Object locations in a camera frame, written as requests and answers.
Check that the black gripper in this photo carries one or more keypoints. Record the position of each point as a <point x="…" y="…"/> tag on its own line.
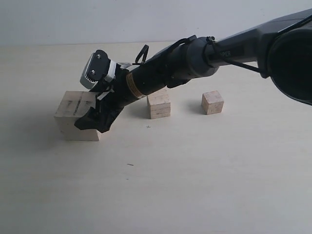
<point x="111" y="99"/>

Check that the largest wooden cube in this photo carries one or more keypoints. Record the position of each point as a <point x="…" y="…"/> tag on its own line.
<point x="74" y="105"/>

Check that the smallest wooden cube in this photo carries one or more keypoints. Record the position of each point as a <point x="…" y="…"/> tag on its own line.
<point x="212" y="102"/>

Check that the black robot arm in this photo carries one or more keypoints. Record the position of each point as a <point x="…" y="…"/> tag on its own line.
<point x="280" y="49"/>

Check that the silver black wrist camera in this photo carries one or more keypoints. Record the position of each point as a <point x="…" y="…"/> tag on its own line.
<point x="99" y="68"/>

